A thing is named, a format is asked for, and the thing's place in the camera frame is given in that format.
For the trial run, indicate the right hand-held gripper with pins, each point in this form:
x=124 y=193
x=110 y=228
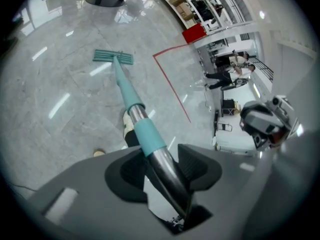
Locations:
x=265 y=119

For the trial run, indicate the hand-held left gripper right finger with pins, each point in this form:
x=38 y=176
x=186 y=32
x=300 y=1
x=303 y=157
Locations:
x=230 y=189

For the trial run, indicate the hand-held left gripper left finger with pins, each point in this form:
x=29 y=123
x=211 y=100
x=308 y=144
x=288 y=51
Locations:
x=95 y=196

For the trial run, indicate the teal mop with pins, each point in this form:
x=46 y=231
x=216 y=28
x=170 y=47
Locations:
x=150 y=136

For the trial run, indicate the person's left shoe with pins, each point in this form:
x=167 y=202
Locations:
x=98 y=152

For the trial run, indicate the person's shoe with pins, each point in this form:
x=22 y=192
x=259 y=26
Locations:
x=128 y=121
x=98 y=152

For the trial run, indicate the person's black trousers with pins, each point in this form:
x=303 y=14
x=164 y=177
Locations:
x=131 y=139

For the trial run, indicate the person's right shoe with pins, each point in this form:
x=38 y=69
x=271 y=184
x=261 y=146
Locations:
x=128 y=121

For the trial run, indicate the red box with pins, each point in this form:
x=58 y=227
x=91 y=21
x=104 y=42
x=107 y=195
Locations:
x=194 y=32

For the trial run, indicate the white shelving unit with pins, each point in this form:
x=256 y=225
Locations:
x=212 y=6

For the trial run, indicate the cardboard box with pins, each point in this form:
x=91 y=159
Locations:
x=185 y=11
x=177 y=1

